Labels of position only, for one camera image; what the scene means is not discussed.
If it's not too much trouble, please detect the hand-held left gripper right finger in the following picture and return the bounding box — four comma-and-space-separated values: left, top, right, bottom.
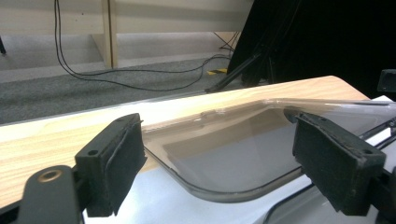
292, 112, 387, 217

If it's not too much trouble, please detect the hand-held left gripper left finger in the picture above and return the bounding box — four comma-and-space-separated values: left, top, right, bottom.
75, 113, 148, 217

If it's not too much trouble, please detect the black metal stand leg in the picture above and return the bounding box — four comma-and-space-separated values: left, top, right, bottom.
205, 51, 263, 94

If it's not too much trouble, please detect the transparent grey plastic box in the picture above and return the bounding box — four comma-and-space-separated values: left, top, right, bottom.
141, 98, 396, 204

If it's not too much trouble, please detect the transparent grey box lid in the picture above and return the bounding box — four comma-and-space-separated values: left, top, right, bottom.
264, 118, 396, 224

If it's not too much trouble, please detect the black curtain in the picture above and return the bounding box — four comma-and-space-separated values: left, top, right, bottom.
228, 0, 396, 101

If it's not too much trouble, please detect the dark rectangular object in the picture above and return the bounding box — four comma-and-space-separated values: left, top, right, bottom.
377, 68, 396, 93

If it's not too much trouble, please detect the yellow black floor tape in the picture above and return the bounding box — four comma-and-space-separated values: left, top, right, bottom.
206, 67, 229, 76

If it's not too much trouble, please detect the black power cable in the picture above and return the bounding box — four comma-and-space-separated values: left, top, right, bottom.
53, 0, 233, 92
53, 0, 233, 77

